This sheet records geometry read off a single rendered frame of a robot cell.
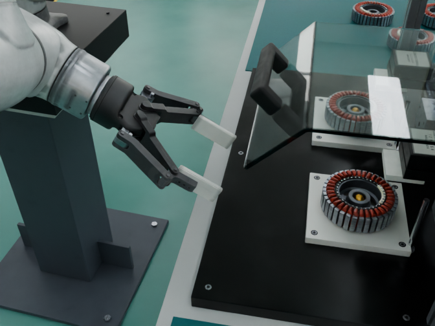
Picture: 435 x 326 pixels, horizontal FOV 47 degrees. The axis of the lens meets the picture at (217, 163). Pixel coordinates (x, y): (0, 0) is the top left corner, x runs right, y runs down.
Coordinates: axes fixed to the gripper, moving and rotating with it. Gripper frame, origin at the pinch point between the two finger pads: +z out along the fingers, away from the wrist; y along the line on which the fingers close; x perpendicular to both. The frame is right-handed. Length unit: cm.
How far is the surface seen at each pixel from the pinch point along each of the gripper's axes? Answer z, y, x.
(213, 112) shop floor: 18, -137, -87
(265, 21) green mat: 4, -75, -8
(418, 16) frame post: 24, -42, 24
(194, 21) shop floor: -9, -239, -103
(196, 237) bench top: 3.0, 7.3, -9.1
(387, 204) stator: 23.4, 2.1, 11.0
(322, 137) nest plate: 17.1, -18.0, 3.0
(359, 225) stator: 21.0, 5.5, 7.6
